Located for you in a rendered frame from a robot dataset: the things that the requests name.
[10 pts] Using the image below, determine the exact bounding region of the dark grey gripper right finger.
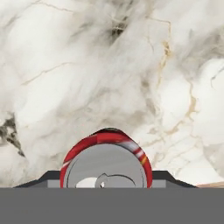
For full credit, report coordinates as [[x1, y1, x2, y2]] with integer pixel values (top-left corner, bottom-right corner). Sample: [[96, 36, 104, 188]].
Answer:
[[150, 170, 198, 189]]

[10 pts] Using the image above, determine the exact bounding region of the red soda can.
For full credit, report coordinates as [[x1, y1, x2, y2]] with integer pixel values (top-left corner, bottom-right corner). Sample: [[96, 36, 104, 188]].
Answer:
[[59, 127, 153, 189]]

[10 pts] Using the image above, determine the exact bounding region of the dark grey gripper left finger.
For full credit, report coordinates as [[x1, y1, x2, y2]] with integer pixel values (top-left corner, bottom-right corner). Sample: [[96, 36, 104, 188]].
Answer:
[[15, 170, 63, 189]]

